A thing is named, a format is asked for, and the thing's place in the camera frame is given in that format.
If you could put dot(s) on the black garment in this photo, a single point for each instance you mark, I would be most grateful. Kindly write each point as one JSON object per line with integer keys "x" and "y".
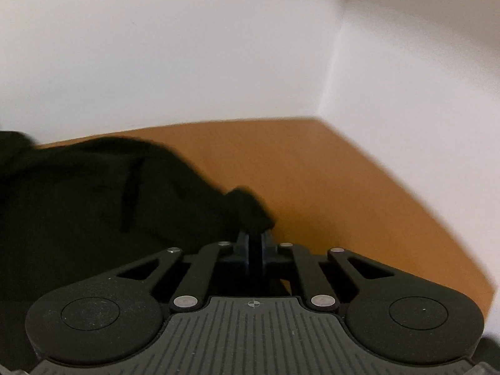
{"x": 97, "y": 203}

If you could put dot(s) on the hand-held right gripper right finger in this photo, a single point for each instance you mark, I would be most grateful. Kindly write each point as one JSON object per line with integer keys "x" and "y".
{"x": 268, "y": 248}

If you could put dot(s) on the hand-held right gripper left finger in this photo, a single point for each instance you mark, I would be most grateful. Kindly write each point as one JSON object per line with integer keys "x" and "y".
{"x": 242, "y": 252}

